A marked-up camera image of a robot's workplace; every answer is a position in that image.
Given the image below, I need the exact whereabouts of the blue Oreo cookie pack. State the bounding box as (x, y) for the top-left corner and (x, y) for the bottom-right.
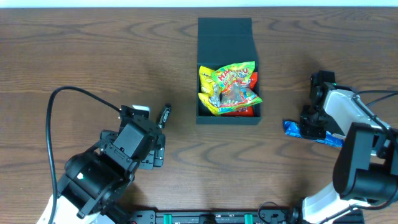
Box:
(282, 119), (344, 147)

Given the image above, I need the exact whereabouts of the small black candy bar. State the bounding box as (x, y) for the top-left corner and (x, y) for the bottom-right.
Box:
(156, 104), (171, 129)

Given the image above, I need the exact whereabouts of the red Hacks candy bag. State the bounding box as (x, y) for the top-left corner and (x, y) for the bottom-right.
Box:
(222, 72), (258, 117)

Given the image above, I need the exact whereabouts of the green Haribo gummy bag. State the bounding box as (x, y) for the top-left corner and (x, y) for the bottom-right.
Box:
(211, 61), (262, 114)

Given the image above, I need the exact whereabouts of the yellow Hacks candy bag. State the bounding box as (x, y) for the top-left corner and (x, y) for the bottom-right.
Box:
(198, 66), (221, 116)

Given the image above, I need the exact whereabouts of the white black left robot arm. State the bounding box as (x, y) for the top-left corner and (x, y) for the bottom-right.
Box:
(38, 104), (171, 223)

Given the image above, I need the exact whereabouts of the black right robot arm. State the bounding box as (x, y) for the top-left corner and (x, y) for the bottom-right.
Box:
(297, 70), (397, 223)

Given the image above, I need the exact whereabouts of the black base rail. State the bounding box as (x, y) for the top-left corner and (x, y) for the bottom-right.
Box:
(124, 208), (365, 224)

